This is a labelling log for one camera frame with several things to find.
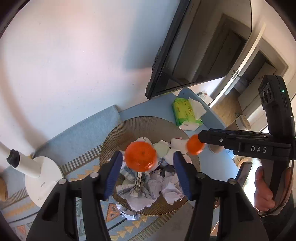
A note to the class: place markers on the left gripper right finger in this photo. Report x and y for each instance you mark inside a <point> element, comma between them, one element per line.
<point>238,220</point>

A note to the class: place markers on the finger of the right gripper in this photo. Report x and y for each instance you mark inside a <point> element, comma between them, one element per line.
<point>229,138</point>

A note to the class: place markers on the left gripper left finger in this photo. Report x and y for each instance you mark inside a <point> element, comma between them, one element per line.
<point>56,220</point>

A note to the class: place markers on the orange mandarin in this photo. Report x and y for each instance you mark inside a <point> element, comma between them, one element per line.
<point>194,145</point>
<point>140,156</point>

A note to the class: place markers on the three-ball plush dango toy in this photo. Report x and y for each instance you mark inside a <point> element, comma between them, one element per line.
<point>166,150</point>

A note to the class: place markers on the white paper ball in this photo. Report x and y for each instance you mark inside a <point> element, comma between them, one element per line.
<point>168,186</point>

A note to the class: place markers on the person's right hand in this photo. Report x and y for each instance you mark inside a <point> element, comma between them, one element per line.
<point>263,196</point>

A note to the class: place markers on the green tissue pack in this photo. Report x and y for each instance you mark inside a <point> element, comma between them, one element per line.
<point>188,113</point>

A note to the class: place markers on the brown ribbed round basket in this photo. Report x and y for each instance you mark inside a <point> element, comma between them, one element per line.
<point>151,130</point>

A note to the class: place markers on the crumpled paper in basket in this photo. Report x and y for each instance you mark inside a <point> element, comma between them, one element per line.
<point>137,200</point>

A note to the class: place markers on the black television screen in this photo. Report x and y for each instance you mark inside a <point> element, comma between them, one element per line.
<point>203,43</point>

